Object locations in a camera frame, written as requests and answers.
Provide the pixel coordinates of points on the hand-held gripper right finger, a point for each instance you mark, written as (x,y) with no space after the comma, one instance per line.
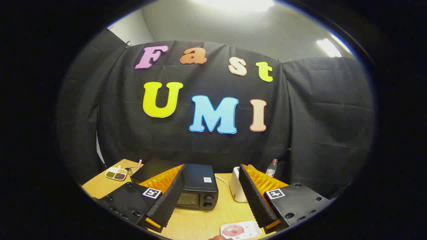
(255,200)

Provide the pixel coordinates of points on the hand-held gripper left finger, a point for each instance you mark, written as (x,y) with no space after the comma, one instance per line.
(168,200)

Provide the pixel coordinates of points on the white square plate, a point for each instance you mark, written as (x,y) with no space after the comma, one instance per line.
(248,230)

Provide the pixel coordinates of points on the black toaster oven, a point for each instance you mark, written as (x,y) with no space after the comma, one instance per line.
(198,180)

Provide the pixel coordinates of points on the pink ham slice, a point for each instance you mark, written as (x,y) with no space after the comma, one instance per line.
(233,230)

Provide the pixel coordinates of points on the white bread toaster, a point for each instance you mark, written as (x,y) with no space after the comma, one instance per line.
(236,186)

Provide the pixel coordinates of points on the clear plastic water bottle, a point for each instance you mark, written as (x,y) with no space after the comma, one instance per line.
(272,169)

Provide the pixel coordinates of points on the small dark metal object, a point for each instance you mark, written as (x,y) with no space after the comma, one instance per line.
(132,171)

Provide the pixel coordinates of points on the white divided dish of beans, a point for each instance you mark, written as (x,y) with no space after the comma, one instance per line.
(116,173)

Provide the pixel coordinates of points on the small ceiling light panel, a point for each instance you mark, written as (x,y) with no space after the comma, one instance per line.
(328,47)

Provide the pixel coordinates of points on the large ceiling light panel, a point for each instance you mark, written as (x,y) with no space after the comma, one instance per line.
(233,5)

